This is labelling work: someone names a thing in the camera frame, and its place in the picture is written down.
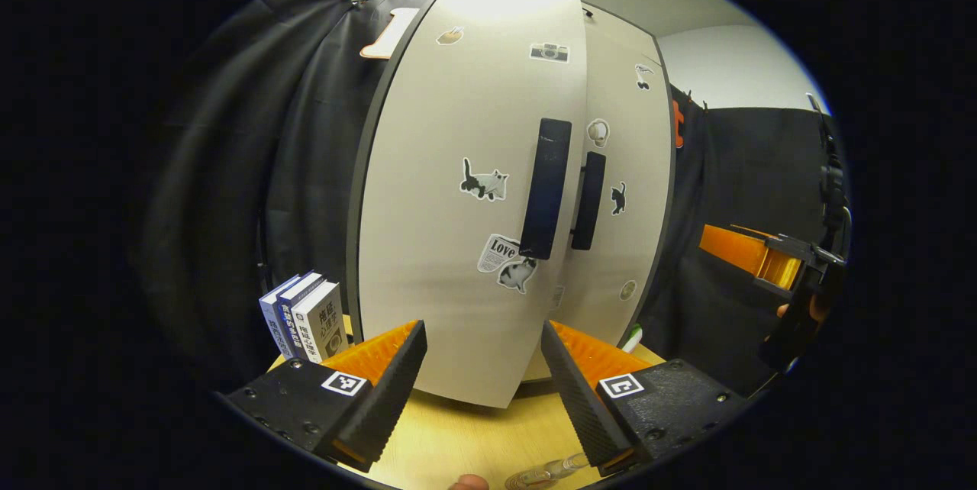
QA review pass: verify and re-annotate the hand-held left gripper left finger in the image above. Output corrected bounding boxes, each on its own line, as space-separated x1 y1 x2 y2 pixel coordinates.
218 320 428 474

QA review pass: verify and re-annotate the clear glass bottle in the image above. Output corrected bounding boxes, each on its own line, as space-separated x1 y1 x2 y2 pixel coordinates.
504 452 591 490

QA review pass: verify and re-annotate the white cabinet door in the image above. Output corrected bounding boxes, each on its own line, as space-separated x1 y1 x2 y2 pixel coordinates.
347 0 588 408
523 5 678 384

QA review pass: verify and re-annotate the black metal stand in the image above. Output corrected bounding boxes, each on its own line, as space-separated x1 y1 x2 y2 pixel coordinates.
805 92 853 247

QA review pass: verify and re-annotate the dark blue book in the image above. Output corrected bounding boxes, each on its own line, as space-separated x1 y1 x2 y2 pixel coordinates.
276 270 325 361

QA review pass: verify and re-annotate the white book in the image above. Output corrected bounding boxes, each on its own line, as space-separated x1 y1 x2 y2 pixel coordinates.
292 280 350 365

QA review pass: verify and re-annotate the grey white cabinet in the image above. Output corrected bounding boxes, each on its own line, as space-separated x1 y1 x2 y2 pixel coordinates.
346 0 680 411

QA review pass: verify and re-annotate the black backdrop cloth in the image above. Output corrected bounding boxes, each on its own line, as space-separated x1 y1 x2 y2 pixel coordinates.
637 85 850 398
137 0 428 392

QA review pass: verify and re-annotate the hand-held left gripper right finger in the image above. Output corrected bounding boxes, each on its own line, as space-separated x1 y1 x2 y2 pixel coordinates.
540 321 753 477

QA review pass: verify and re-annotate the black door handle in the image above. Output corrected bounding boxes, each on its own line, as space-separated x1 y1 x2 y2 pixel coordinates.
519 118 573 260
571 152 608 251

